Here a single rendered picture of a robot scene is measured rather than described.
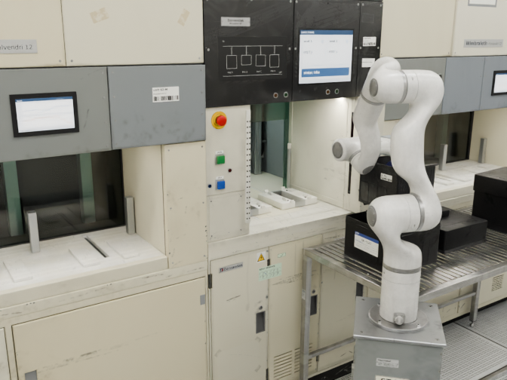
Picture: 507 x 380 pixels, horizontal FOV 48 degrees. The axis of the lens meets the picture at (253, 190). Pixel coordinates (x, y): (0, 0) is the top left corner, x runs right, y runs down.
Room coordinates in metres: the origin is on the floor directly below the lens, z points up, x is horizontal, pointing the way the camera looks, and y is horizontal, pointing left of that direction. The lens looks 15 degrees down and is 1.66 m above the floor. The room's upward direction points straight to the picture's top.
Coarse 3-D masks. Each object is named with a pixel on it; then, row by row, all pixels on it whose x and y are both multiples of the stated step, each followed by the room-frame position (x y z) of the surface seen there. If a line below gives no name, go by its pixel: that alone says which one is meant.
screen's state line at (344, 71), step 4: (324, 68) 2.39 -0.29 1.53; (328, 68) 2.40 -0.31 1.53; (332, 68) 2.41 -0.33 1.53; (336, 68) 2.42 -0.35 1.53; (340, 68) 2.43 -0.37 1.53; (344, 68) 2.44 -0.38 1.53; (348, 68) 2.46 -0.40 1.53; (304, 72) 2.33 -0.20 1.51; (308, 72) 2.34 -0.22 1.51; (312, 72) 2.35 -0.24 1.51; (316, 72) 2.36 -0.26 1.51; (320, 72) 2.37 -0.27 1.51; (324, 72) 2.39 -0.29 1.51; (328, 72) 2.40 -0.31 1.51; (332, 72) 2.41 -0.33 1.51; (336, 72) 2.42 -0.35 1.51; (340, 72) 2.43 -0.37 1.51; (344, 72) 2.45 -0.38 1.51; (348, 72) 2.46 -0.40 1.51; (304, 76) 2.33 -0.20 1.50; (308, 76) 2.34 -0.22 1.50; (312, 76) 2.35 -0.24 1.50; (316, 76) 2.36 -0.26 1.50; (320, 76) 2.37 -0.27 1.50
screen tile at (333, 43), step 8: (328, 40) 2.39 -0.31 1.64; (336, 40) 2.42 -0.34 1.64; (344, 40) 2.44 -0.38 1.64; (328, 48) 2.39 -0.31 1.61; (336, 48) 2.42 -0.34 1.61; (344, 48) 2.44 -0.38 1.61; (328, 56) 2.39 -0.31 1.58; (336, 56) 2.42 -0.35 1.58; (344, 56) 2.44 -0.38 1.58; (328, 64) 2.40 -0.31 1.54; (336, 64) 2.42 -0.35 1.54
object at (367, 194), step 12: (384, 156) 2.31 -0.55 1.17; (384, 168) 2.13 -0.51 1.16; (432, 168) 2.17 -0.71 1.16; (360, 180) 2.24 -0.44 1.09; (372, 180) 2.18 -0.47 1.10; (384, 180) 2.13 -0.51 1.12; (396, 180) 2.07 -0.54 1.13; (432, 180) 2.17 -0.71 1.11; (360, 192) 2.24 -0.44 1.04; (372, 192) 2.18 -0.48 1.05; (384, 192) 2.12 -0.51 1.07; (396, 192) 2.07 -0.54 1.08; (408, 192) 2.10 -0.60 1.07
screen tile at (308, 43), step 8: (304, 40) 2.32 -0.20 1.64; (312, 40) 2.35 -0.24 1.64; (320, 40) 2.37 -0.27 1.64; (304, 48) 2.32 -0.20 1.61; (312, 48) 2.35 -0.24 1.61; (320, 48) 2.37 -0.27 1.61; (304, 56) 2.33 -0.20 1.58; (312, 56) 2.35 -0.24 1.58; (320, 56) 2.37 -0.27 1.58; (304, 64) 2.33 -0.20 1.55; (312, 64) 2.35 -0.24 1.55; (320, 64) 2.37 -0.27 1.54
